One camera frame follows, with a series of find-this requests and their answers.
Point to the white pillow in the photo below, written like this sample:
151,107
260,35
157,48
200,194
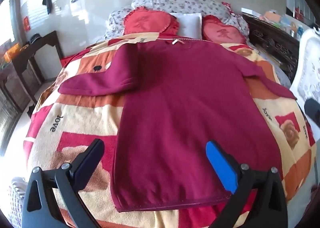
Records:
190,24

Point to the white ornate chair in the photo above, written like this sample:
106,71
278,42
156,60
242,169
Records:
307,68

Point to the orange paper box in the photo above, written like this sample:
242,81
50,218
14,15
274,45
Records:
272,16

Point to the dark wooden desk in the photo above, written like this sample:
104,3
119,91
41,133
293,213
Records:
37,43

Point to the dark cap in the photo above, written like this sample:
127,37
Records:
35,38

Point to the maroon knit sweater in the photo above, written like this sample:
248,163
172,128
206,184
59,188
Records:
175,105

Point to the dark carved wooden headboard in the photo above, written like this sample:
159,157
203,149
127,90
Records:
272,43

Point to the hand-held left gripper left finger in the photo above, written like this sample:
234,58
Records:
92,158

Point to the large red heart pillow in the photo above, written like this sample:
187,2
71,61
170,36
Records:
147,20

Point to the floral quilt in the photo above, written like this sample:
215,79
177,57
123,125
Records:
187,2

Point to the red wall paper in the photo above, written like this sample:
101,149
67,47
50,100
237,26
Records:
26,23

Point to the small red heart pillow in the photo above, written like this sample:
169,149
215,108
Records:
220,32

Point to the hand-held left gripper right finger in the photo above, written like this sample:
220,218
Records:
220,165

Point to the red orange printed blanket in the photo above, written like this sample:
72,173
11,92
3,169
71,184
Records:
75,118

